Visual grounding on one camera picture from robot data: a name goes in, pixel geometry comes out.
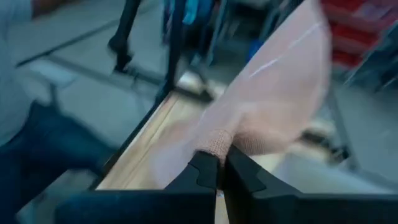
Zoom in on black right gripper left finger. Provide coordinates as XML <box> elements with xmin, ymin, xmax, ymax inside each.
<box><xmin>164</xmin><ymin>151</ymin><xmax>219</xmax><ymax>191</ymax></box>

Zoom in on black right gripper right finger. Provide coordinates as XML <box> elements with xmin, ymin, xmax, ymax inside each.
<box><xmin>224</xmin><ymin>145</ymin><xmax>304</xmax><ymax>195</ymax></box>

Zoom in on pink striped towel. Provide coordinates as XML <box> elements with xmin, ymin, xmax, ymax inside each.
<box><xmin>152</xmin><ymin>0</ymin><xmax>332</xmax><ymax>190</ymax></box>

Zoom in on person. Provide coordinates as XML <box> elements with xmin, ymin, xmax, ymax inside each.
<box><xmin>0</xmin><ymin>0</ymin><xmax>116</xmax><ymax>224</ymax></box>

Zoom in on red storage bins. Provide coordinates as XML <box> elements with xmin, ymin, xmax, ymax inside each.
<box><xmin>320</xmin><ymin>0</ymin><xmax>398</xmax><ymax>71</ymax></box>

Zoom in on black stand post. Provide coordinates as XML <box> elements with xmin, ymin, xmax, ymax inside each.
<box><xmin>107</xmin><ymin>0</ymin><xmax>142</xmax><ymax>74</ymax></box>

